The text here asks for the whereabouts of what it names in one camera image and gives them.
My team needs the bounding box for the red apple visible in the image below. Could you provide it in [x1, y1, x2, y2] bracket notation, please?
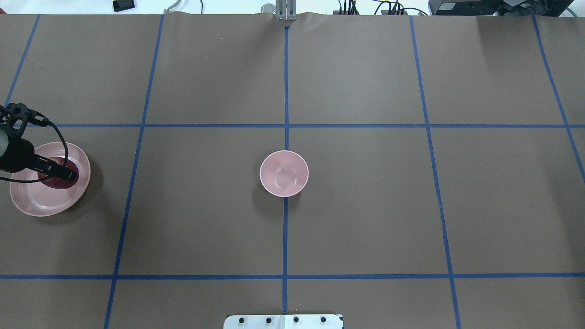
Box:
[37, 157, 79, 190]

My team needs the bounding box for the pink bowl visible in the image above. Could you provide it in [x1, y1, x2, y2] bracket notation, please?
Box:
[259, 150, 309, 198]

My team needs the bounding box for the pink plate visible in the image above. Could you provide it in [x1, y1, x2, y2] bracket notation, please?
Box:
[9, 143, 90, 217]

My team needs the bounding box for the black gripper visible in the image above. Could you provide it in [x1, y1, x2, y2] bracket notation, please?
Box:
[0, 103, 79, 181]

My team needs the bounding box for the aluminium frame post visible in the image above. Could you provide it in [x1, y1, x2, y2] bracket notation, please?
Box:
[274, 0, 298, 21]

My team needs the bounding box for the white pedestal base plate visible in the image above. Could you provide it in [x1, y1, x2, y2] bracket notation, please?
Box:
[223, 314, 345, 329]

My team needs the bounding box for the small black square device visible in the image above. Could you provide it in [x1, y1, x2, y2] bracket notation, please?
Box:
[112, 0, 135, 12]

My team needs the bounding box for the black camera cable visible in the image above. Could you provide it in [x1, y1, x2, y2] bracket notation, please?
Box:
[0, 119, 70, 183]

